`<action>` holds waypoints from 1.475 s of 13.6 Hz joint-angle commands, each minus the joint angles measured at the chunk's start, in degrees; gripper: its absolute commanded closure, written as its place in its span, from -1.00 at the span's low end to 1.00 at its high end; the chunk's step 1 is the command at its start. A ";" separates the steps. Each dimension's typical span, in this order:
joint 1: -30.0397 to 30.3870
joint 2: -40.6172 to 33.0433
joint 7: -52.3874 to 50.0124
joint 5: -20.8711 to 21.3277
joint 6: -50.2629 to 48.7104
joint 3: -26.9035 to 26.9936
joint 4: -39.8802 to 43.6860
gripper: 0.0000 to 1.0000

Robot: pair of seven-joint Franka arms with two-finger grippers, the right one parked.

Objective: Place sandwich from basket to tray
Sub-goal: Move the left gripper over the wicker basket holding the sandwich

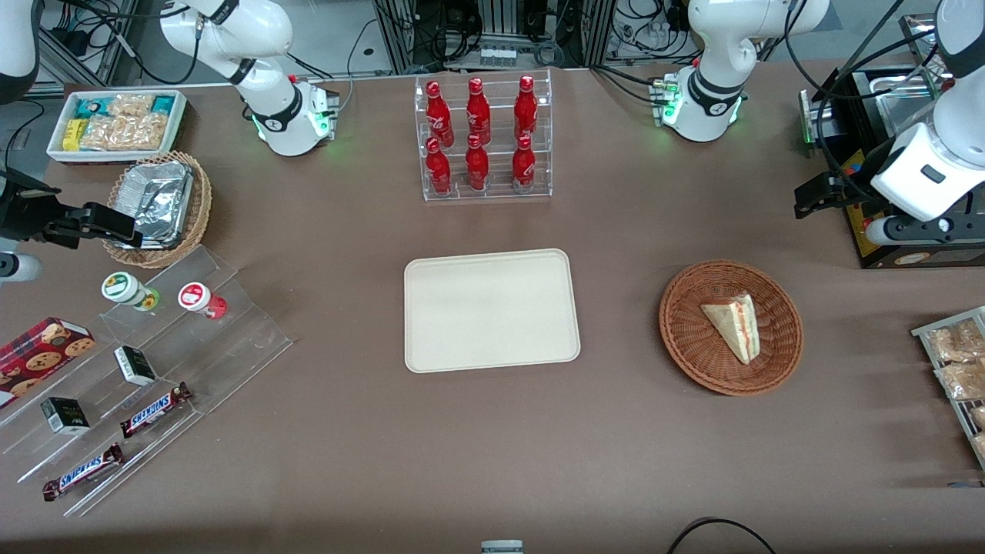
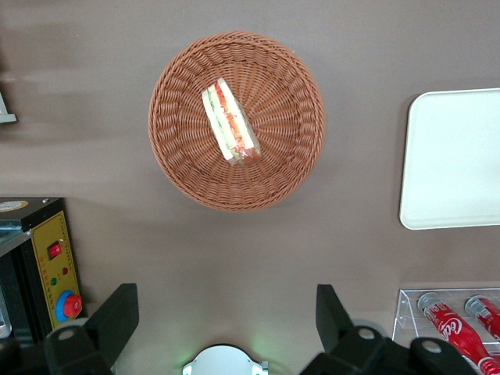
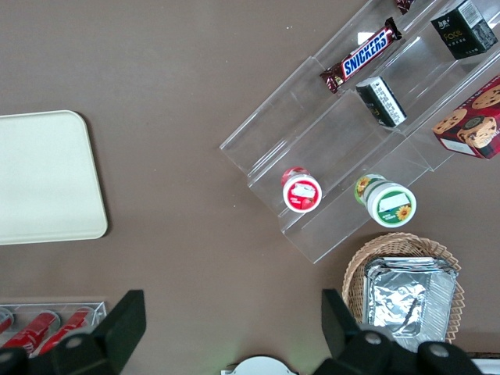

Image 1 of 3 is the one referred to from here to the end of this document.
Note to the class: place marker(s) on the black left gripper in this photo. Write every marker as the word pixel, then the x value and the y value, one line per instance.
pixel 863 175

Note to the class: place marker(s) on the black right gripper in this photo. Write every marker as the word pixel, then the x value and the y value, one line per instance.
pixel 23 211

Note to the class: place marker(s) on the triangular sandwich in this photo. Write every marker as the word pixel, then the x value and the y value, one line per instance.
pixel 735 327

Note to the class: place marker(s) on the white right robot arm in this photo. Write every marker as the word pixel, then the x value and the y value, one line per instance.
pixel 288 127

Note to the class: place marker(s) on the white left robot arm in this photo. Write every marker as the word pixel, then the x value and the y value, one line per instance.
pixel 708 46

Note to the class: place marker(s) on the light wicker basket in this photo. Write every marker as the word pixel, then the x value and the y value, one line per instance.
pixel 202 208

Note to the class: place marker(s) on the brown wicker basket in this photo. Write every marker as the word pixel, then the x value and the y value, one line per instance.
pixel 692 338

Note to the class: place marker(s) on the beige plastic tray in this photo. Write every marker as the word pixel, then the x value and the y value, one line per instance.
pixel 446 323

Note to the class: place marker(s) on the aluminium foil container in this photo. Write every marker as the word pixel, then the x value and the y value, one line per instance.
pixel 158 200

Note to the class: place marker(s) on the green lid white jar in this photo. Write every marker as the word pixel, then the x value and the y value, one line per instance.
pixel 123 287

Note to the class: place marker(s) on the grey metal side box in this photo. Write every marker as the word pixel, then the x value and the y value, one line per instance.
pixel 809 123

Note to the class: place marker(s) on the white rectangular snack bin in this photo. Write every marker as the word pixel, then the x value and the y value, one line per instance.
pixel 58 156

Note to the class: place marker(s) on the clear cracker bag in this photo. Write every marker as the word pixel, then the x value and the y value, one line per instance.
pixel 131 105
pixel 123 133

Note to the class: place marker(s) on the yellow snack packet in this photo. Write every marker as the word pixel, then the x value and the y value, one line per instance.
pixel 72 135

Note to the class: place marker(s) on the red lid white jar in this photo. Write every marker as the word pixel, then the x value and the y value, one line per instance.
pixel 196 296

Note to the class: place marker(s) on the teal snack packet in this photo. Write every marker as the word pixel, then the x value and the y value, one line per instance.
pixel 163 104
pixel 91 108

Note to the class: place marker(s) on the small black carton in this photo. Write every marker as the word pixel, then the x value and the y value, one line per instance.
pixel 135 366
pixel 65 415

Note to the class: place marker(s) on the red plaid cookie box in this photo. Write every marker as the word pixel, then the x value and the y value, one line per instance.
pixel 38 354

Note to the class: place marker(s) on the black food warmer showcase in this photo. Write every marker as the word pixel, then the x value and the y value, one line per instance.
pixel 962 258

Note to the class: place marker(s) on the clear acrylic stepped stand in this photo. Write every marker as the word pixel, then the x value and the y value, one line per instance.
pixel 246 338

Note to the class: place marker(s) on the snickers chocolate bar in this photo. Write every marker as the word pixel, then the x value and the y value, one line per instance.
pixel 154 410
pixel 83 472

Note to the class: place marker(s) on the clear bag of pastries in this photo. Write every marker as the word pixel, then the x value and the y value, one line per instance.
pixel 958 342
pixel 979 417
pixel 979 446
pixel 962 381

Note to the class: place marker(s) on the red cola bottle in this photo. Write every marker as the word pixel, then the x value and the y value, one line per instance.
pixel 478 115
pixel 439 173
pixel 477 165
pixel 439 115
pixel 525 111
pixel 523 165

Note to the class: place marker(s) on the clear acrylic bottle rack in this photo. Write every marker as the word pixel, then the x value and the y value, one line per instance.
pixel 496 194

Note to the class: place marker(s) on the white power strip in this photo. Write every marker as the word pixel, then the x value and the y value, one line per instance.
pixel 497 55

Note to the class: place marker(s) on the small grey device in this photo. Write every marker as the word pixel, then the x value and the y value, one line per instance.
pixel 502 548

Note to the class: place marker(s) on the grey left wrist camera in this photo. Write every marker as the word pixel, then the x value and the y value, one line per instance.
pixel 881 232

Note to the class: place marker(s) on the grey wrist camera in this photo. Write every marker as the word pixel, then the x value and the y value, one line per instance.
pixel 881 232
pixel 19 268

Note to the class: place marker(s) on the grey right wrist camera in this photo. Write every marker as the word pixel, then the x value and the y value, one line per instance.
pixel 19 268

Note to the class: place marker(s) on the aluminium equipment frame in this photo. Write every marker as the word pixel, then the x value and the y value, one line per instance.
pixel 400 35

